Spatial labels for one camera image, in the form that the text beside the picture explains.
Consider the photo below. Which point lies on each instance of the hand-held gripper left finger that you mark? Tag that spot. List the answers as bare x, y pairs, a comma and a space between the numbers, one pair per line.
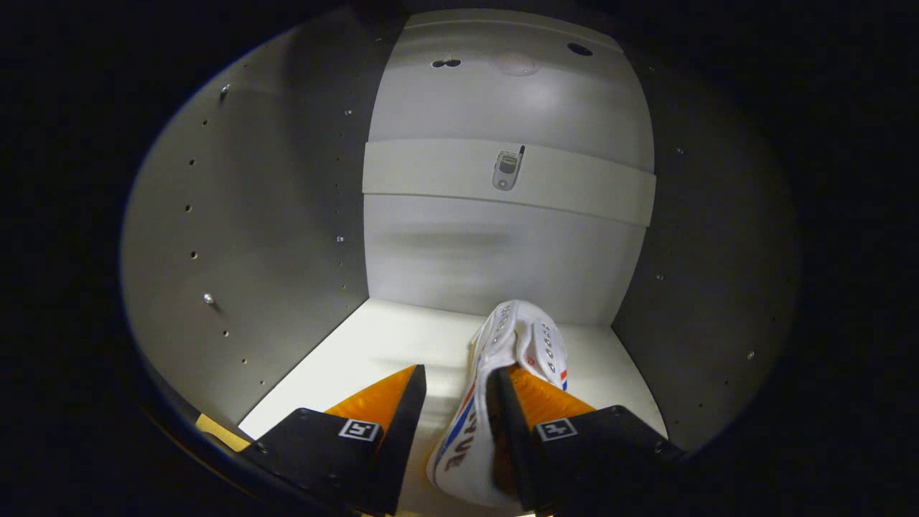
398, 445

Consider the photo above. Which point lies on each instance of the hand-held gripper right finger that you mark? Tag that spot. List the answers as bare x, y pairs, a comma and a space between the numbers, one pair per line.
513, 431

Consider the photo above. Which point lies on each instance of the dark grey shoe cabinet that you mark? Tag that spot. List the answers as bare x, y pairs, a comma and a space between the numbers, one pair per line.
287, 215

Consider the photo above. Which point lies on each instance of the white shoe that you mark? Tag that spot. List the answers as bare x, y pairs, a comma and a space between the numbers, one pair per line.
517, 337

